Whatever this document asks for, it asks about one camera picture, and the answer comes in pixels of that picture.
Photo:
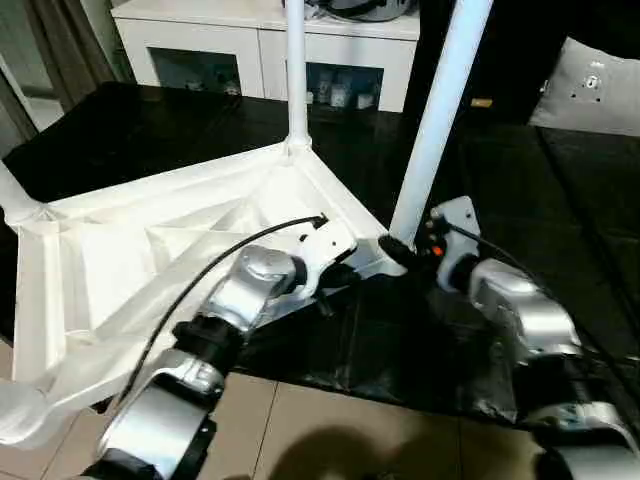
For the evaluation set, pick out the grey carry case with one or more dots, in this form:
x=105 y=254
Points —
x=360 y=8

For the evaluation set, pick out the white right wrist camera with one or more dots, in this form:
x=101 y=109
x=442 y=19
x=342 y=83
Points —
x=455 y=215

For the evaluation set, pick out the light grey cushion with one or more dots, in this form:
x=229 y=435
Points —
x=590 y=90

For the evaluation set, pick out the white plastic table leg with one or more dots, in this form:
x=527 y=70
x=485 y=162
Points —
x=20 y=412
x=297 y=70
x=440 y=110
x=15 y=200

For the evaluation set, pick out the black table mat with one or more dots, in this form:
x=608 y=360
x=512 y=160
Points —
x=120 y=130

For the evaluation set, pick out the grey curtain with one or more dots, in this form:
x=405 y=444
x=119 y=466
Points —
x=65 y=45

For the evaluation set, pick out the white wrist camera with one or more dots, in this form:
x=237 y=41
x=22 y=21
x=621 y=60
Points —
x=455 y=215
x=325 y=245

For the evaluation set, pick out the white glass-door cabinet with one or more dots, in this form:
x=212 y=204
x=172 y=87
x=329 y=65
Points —
x=250 y=40

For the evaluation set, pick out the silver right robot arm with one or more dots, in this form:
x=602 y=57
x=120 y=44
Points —
x=520 y=320

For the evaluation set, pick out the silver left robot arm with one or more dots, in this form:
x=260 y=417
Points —
x=240 y=290

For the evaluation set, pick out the black tall cabinet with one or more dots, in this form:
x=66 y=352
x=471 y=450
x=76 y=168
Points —
x=520 y=50

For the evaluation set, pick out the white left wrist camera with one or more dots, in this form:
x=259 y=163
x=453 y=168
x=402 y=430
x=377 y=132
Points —
x=325 y=245

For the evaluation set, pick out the white plastic table top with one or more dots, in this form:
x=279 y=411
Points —
x=150 y=240

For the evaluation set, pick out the small yellow label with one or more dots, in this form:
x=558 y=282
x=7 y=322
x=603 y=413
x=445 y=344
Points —
x=482 y=102

